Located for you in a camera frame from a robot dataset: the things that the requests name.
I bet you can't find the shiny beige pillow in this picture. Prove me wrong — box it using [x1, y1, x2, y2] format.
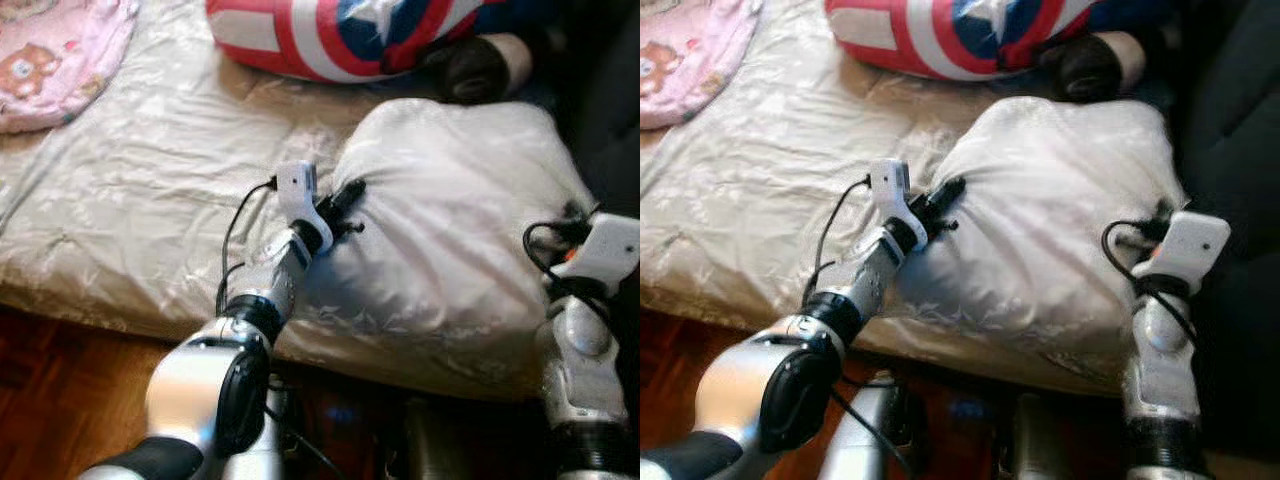
[270, 97, 596, 401]
[880, 95, 1191, 396]

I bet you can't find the dark blue padded sofa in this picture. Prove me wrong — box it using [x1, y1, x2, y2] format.
[540, 0, 640, 480]
[1150, 0, 1280, 461]

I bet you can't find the bed with beige floral sheet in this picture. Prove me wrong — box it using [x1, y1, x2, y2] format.
[640, 0, 1181, 396]
[0, 0, 561, 401]

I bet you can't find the red white blue bolster pillow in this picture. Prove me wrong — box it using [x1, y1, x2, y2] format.
[205, 0, 501, 84]
[825, 0, 1116, 81]

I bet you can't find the black and beige plush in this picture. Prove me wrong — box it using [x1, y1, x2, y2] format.
[1040, 30, 1149, 104]
[418, 32, 533, 106]

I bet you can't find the pink cartoon print blanket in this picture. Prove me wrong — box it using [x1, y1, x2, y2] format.
[0, 0, 141, 136]
[640, 0, 766, 131]

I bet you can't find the silver left robot leg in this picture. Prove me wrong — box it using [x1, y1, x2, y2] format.
[820, 375, 906, 480]
[240, 385, 301, 480]

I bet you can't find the silver robot leg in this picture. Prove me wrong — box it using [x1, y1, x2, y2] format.
[240, 385, 301, 480]
[820, 375, 906, 480]
[400, 400, 471, 480]
[1010, 395, 1071, 480]

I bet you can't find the silver right robot leg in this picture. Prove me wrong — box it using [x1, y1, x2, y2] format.
[1010, 395, 1071, 480]
[400, 400, 471, 480]

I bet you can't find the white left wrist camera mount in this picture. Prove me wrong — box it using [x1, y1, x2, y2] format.
[275, 160, 334, 253]
[868, 157, 931, 251]

